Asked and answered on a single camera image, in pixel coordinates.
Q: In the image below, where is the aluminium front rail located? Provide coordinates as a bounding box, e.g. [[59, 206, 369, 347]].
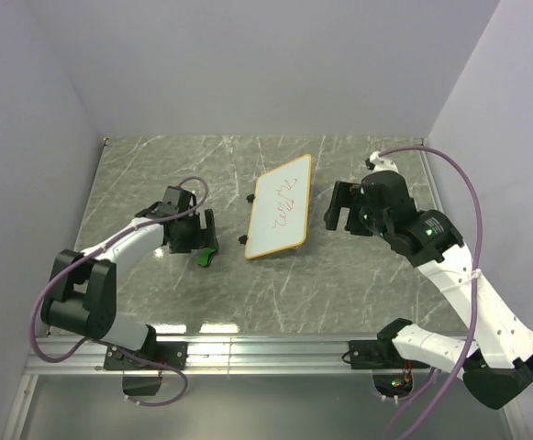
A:
[[4, 335, 426, 439]]

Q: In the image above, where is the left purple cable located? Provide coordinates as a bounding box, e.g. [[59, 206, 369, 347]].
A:
[[28, 176, 210, 407]]

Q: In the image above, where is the yellow framed whiteboard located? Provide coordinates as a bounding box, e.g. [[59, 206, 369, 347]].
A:
[[244, 154, 312, 260]]

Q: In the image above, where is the aluminium rail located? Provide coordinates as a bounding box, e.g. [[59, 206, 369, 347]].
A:
[[4, 335, 426, 439], [413, 137, 483, 336]]

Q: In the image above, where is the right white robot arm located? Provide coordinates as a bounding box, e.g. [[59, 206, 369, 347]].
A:
[[324, 170, 533, 410]]

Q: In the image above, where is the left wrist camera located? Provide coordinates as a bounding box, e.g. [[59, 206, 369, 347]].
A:
[[161, 186, 196, 216]]

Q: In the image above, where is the aluminium right side rail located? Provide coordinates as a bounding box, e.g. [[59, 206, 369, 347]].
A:
[[413, 137, 483, 336]]

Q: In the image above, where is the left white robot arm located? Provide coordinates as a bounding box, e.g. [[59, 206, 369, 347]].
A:
[[36, 203, 219, 369]]

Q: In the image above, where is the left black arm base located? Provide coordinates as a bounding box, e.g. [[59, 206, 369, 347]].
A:
[[103, 341, 188, 371]]

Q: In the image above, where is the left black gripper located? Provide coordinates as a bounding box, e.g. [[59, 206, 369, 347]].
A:
[[170, 209, 218, 253]]

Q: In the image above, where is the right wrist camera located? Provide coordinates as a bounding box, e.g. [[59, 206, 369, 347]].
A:
[[365, 151, 399, 173]]

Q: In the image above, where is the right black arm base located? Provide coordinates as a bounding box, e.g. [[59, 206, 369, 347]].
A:
[[343, 339, 405, 370]]

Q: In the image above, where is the green whiteboard eraser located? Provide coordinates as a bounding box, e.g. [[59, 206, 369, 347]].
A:
[[196, 248, 218, 268]]

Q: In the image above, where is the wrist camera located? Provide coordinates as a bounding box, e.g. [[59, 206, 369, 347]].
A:
[[161, 186, 196, 216], [365, 151, 399, 173]]

